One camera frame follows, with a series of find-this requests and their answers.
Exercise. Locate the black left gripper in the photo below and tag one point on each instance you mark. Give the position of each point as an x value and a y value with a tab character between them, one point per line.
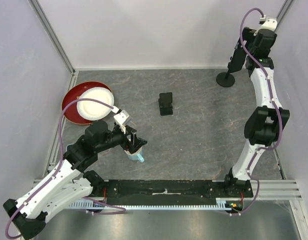
135	142

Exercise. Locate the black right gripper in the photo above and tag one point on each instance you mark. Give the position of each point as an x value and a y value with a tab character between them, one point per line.
248	35

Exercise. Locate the black phone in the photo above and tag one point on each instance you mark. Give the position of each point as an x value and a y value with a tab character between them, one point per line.
238	58

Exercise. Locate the black round-base phone holder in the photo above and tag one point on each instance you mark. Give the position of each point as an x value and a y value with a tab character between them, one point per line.
226	79

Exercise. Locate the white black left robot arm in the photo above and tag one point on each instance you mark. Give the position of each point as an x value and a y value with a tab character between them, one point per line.
69	180

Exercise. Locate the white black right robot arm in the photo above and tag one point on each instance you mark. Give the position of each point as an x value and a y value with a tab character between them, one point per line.
263	129

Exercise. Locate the black folding phone stand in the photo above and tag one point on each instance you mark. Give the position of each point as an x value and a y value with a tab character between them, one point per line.
165	103

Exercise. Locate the light blue mug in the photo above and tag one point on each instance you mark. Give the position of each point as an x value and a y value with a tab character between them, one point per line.
137	156

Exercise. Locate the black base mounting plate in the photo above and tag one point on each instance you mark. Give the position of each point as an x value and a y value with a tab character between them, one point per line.
163	188

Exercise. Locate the white round plate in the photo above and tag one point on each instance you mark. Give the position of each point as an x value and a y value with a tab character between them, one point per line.
91	110

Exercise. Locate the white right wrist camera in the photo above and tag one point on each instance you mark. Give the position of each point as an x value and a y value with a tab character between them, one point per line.
268	23

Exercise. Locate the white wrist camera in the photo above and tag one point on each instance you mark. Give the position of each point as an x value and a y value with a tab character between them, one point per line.
268	23
121	118

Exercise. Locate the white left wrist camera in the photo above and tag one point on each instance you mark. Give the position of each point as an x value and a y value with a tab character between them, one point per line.
121	118

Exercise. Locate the aluminium frame post right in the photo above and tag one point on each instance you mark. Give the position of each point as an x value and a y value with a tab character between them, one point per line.
261	44

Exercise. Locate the aluminium frame post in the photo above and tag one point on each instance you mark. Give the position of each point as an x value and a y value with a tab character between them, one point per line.
52	34
261	44

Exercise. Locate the aluminium frame post left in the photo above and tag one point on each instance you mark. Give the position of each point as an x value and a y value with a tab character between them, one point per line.
52	34

